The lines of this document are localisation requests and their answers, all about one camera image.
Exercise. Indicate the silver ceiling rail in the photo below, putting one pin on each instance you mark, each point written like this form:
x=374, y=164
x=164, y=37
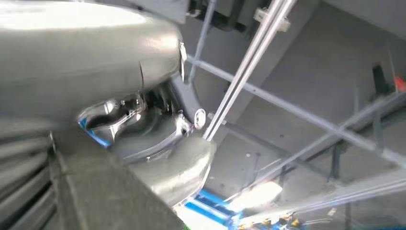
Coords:
x=250, y=63

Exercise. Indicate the bright ceiling light panel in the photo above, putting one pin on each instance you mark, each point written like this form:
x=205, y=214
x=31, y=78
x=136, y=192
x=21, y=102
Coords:
x=257, y=196

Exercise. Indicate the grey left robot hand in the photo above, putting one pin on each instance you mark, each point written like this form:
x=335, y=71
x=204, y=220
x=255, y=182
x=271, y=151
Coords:
x=79, y=63

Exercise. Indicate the grey ceiling pipe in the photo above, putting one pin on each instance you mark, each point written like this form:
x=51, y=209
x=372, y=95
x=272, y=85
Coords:
x=203, y=35

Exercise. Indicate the grey ceiling cross beam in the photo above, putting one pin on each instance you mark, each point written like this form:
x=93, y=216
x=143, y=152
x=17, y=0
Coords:
x=301, y=114

